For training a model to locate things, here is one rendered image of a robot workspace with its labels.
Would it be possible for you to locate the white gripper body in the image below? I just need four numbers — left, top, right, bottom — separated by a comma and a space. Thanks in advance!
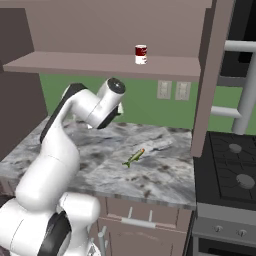
115, 102, 125, 116

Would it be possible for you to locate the brown cabinet door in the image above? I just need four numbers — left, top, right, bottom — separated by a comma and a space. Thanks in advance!
0, 6, 50, 162
190, 0, 236, 158

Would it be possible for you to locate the green fish with orange head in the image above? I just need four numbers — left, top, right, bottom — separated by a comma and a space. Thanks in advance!
121, 148, 146, 169

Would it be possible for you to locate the red and white can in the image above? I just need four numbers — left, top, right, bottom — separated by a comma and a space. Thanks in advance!
134, 44, 148, 66

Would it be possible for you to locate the brown drawer front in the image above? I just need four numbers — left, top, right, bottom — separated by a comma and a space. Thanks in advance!
98, 195, 195, 232

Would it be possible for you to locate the black and grey stove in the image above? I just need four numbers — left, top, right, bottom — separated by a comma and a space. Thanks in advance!
190, 130, 256, 256

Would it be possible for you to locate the brown cupboard door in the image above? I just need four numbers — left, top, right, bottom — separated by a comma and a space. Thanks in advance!
88, 217, 190, 256

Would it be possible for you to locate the black range hood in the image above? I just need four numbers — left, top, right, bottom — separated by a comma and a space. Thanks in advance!
219, 0, 256, 78

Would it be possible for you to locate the white wall socket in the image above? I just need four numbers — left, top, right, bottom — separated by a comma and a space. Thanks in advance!
174, 80, 192, 101
156, 79, 173, 101

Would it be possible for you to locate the brown open wall cabinet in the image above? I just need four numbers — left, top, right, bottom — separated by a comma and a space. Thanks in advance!
2, 0, 214, 83

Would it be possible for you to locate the grey drawer handle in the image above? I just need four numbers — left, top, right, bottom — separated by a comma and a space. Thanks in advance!
120, 206, 158, 230

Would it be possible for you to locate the grey metal bar frame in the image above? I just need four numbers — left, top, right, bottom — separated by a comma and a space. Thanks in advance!
210, 39, 256, 136

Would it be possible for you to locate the grey cupboard door handle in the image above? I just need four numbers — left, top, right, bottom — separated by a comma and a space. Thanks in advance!
97, 225, 110, 256

